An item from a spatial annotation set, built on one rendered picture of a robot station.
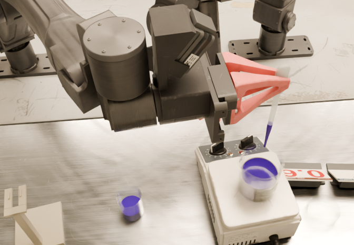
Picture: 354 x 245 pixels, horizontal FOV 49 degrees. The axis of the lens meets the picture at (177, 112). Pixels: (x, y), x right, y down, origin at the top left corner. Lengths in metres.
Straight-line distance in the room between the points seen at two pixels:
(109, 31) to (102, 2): 0.82
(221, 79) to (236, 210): 0.27
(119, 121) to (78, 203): 0.36
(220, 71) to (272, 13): 0.48
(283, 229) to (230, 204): 0.09
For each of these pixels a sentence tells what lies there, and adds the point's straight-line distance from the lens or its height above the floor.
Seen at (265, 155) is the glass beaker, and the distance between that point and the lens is 0.62.
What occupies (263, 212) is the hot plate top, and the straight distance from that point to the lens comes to 0.63.
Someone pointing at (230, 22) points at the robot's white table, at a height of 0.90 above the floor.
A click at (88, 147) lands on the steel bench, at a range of 0.82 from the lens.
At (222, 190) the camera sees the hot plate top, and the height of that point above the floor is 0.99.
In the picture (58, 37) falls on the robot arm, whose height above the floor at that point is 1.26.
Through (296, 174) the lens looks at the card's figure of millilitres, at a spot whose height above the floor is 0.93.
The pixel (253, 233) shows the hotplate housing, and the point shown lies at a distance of 0.64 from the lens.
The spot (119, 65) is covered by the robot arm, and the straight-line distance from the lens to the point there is 0.35.
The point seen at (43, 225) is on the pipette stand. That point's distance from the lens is 0.74.
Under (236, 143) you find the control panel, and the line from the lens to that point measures 0.75.
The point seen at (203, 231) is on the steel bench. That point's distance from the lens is 0.70.
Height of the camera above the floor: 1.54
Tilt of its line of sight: 49 degrees down
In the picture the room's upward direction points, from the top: 3 degrees counter-clockwise
